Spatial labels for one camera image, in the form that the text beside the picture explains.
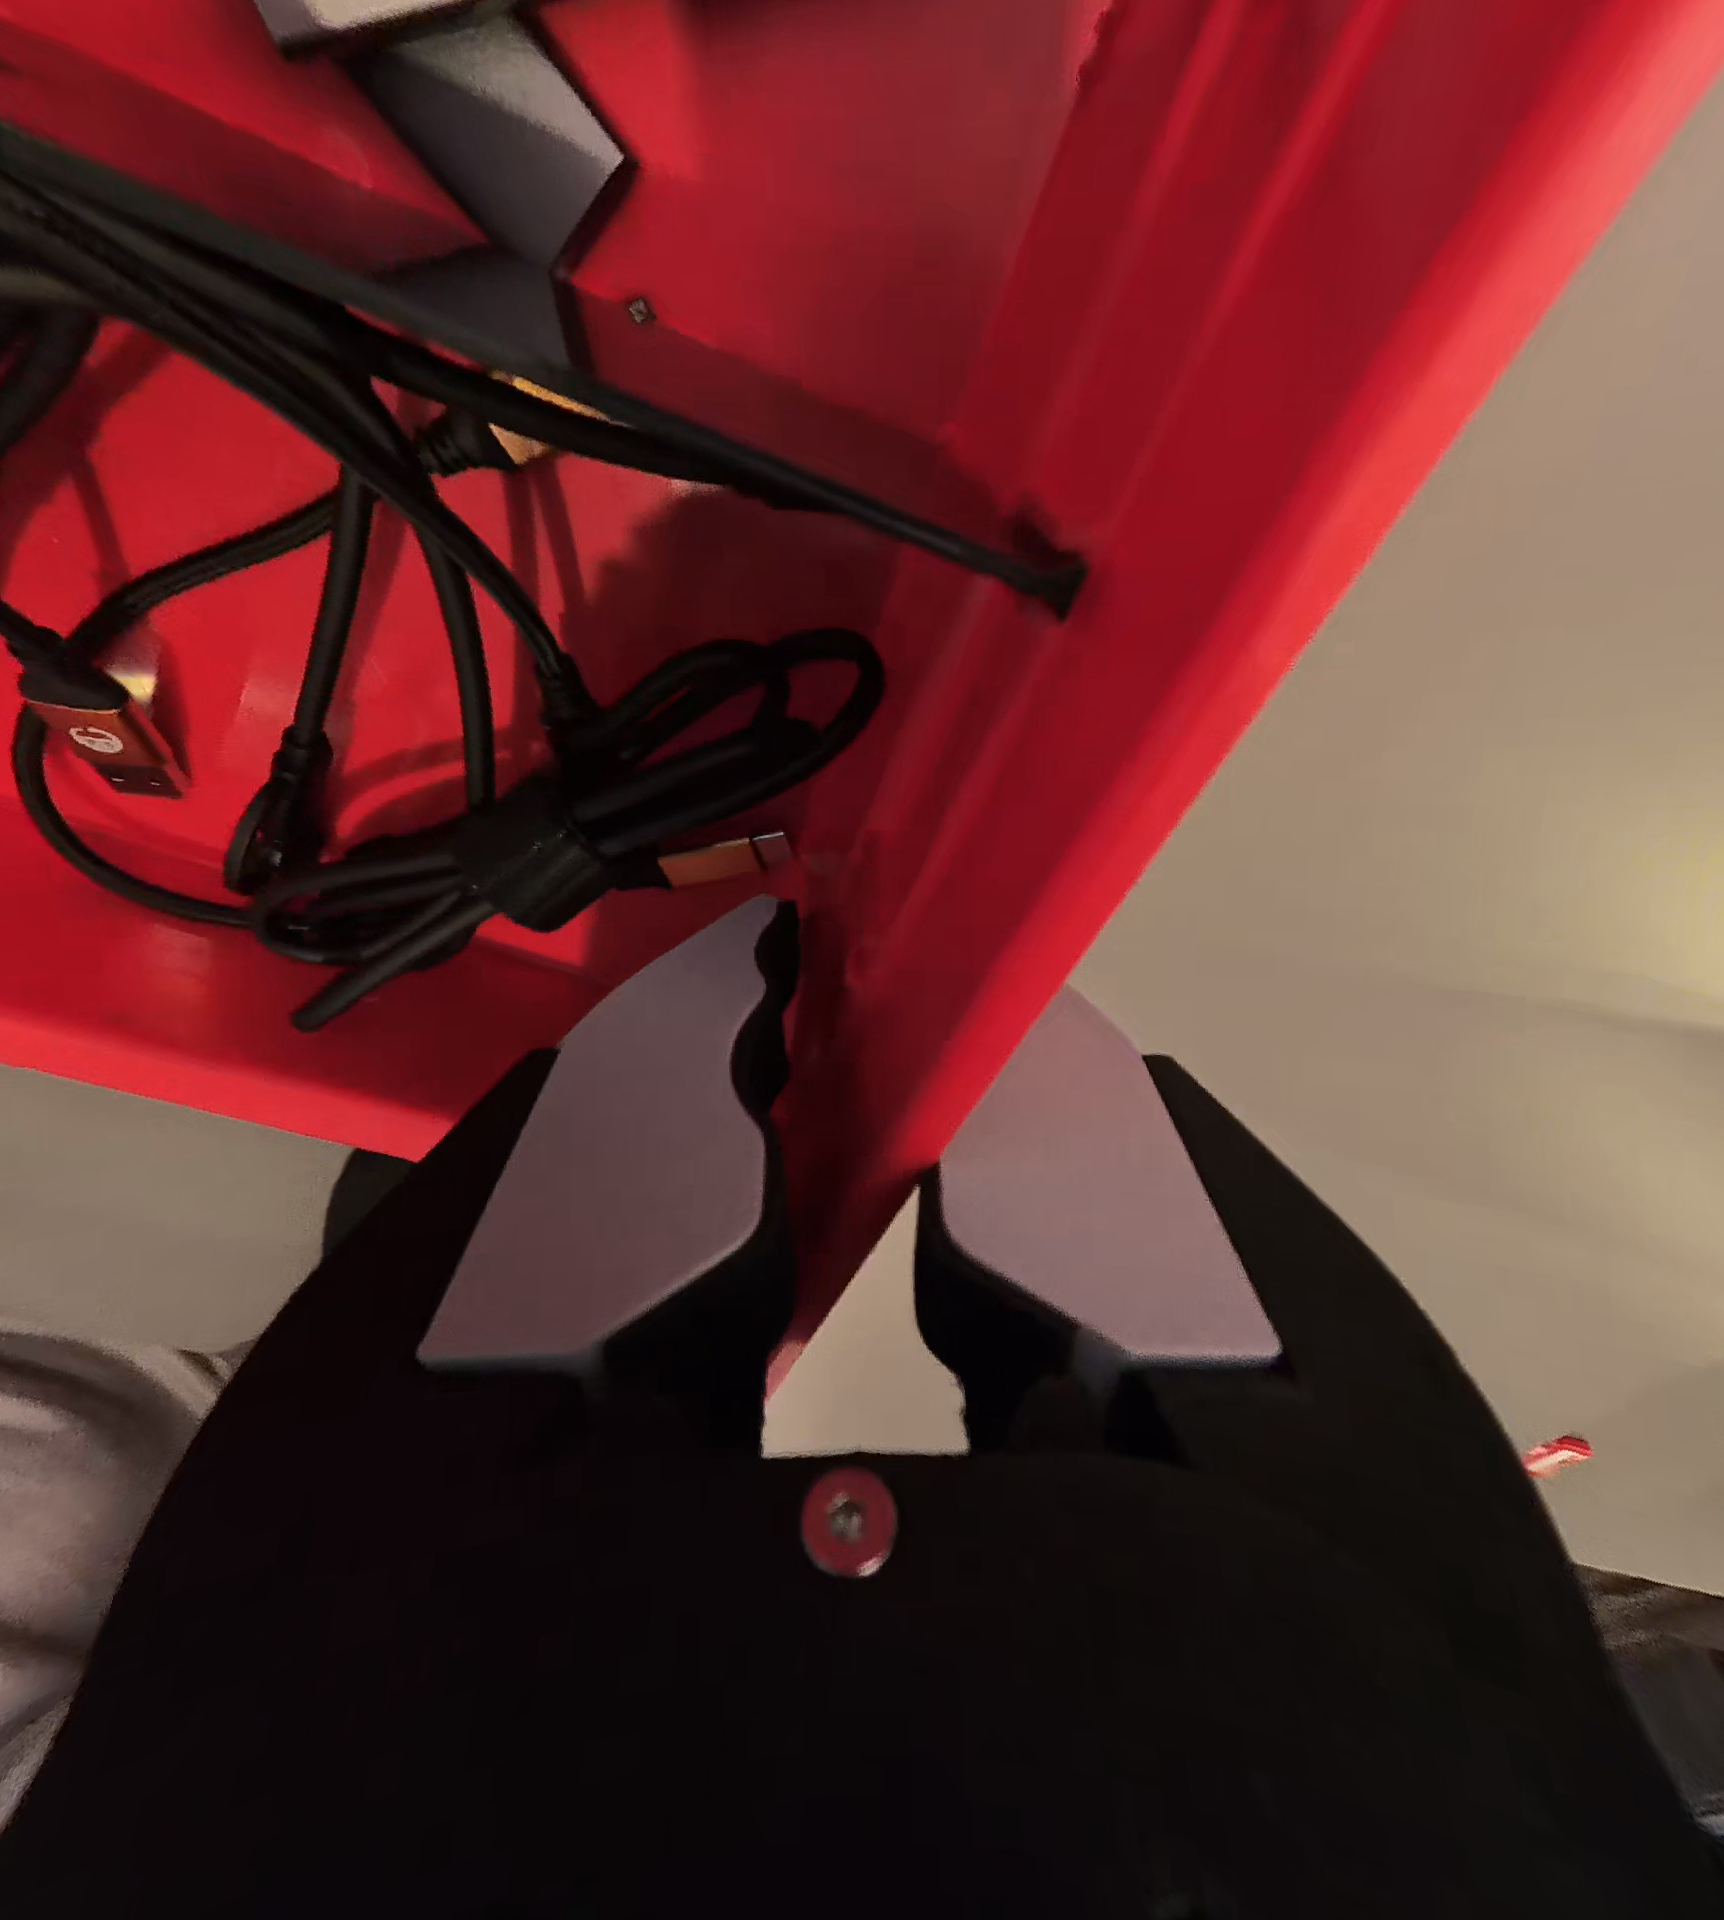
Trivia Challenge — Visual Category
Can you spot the tangle of black cables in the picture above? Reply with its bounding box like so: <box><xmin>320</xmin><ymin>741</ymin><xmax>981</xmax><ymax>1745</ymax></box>
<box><xmin>0</xmin><ymin>75</ymin><xmax>1089</xmax><ymax>622</ymax></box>

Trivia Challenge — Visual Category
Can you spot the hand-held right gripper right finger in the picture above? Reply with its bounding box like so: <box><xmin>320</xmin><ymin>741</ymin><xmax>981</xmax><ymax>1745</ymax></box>
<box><xmin>916</xmin><ymin>983</ymin><xmax>1282</xmax><ymax>1407</ymax></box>

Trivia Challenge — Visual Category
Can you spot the red plastic bin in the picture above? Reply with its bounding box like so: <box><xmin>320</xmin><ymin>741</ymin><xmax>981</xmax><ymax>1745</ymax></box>
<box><xmin>0</xmin><ymin>0</ymin><xmax>1724</xmax><ymax>1404</ymax></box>

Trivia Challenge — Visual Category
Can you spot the black cable with red plug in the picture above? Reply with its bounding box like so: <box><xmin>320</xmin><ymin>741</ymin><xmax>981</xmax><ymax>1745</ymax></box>
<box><xmin>11</xmin><ymin>636</ymin><xmax>279</xmax><ymax>929</ymax></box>

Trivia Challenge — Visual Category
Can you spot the grey metal adapter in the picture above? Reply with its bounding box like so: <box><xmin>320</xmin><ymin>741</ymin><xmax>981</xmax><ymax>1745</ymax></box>
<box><xmin>249</xmin><ymin>0</ymin><xmax>642</xmax><ymax>275</ymax></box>

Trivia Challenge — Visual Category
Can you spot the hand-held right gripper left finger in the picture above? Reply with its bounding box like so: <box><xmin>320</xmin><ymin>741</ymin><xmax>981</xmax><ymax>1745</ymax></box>
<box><xmin>415</xmin><ymin>895</ymin><xmax>800</xmax><ymax>1375</ymax></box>

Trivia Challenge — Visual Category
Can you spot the bundled black cable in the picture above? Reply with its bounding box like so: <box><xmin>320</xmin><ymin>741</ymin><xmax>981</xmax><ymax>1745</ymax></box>
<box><xmin>223</xmin><ymin>628</ymin><xmax>891</xmax><ymax>1035</ymax></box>

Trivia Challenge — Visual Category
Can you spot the black braided cable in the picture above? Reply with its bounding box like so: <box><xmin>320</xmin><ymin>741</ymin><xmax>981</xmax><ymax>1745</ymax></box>
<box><xmin>60</xmin><ymin>406</ymin><xmax>601</xmax><ymax>889</ymax></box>

